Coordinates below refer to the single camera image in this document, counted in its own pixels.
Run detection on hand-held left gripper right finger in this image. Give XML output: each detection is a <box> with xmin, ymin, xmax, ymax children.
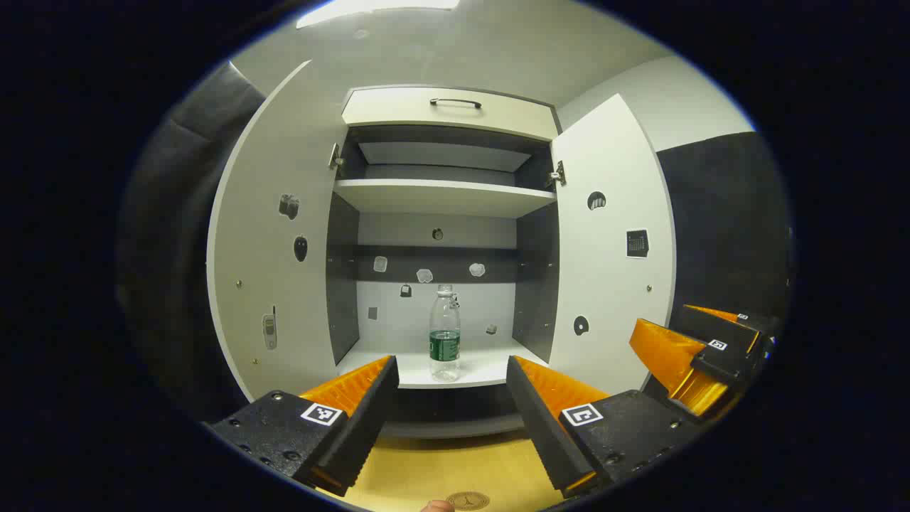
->
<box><xmin>506</xmin><ymin>354</ymin><xmax>705</xmax><ymax>498</ymax></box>

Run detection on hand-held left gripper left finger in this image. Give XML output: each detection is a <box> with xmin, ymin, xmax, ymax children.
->
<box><xmin>203</xmin><ymin>354</ymin><xmax>400</xmax><ymax>497</ymax></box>

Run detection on clear plastic bottle green label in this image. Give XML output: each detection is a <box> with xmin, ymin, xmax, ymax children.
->
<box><xmin>429</xmin><ymin>284</ymin><xmax>461</xmax><ymax>383</ymax></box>

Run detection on grey and white cabinet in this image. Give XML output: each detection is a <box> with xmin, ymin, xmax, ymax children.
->
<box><xmin>326</xmin><ymin>85</ymin><xmax>562</xmax><ymax>438</ymax></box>

